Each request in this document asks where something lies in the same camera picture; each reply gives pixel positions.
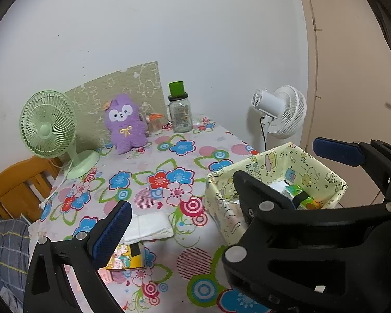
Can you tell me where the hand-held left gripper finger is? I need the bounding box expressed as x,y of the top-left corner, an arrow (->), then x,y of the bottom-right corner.
23,200 -> 133,313

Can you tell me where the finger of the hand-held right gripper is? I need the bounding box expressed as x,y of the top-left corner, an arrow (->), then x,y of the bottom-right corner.
222,170 -> 391,296
313,137 -> 391,203

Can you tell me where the yellow cartoon printed packet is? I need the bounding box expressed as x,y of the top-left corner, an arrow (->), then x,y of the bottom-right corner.
106,244 -> 146,272

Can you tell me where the yellow printed storage box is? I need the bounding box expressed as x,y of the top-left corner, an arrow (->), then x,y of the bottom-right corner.
206,142 -> 349,246

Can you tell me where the white paper towel pack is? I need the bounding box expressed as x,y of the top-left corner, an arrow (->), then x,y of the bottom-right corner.
124,211 -> 174,245

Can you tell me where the green tissue packet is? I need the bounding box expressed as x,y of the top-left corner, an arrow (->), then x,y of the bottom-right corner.
285,184 -> 321,210

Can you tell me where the pink ribbed item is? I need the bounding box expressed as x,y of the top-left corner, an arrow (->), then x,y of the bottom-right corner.
98,267 -> 115,285

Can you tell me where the beige wardrobe door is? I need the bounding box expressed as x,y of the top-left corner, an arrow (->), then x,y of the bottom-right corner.
295,0 -> 391,209

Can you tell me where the white standing fan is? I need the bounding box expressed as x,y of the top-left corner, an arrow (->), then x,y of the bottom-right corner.
252,85 -> 307,152

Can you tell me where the floral tablecloth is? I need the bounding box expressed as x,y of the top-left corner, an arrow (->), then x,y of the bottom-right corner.
28,116 -> 281,313

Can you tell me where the purple plush toy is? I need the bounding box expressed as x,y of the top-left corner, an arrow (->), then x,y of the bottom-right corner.
104,93 -> 149,155

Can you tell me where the blue plaid bedding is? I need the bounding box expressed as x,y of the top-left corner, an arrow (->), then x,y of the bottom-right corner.
0,210 -> 31,307

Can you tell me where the small jar with orange lid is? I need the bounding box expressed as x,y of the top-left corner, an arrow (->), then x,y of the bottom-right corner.
145,112 -> 163,135

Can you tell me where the green desk fan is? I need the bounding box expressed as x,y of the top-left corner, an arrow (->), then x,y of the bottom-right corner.
20,89 -> 101,180

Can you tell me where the glass jar with green lid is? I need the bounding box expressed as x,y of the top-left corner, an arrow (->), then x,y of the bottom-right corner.
168,81 -> 193,133

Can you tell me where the green patterned board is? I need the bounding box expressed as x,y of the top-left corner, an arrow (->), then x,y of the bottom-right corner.
64,61 -> 170,147

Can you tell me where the white fan cable with plug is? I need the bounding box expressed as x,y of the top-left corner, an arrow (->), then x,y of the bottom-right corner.
39,160 -> 74,209

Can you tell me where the black fan cable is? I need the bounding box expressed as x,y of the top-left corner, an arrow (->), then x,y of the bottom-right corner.
261,116 -> 268,152

